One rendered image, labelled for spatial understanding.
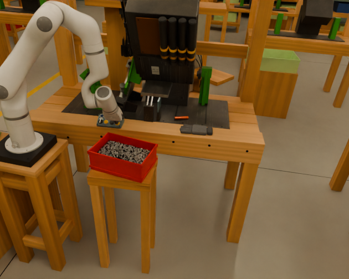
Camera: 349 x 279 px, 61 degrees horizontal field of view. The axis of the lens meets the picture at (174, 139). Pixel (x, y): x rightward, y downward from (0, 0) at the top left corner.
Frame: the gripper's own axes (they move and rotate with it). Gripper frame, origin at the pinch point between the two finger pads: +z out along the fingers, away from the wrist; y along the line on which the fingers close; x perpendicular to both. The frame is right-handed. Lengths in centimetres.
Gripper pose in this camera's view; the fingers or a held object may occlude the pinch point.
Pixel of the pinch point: (116, 120)
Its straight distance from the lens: 178.5
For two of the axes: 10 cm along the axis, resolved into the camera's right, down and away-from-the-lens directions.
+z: 0.2, 3.8, 9.2
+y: 9.9, 1.0, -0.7
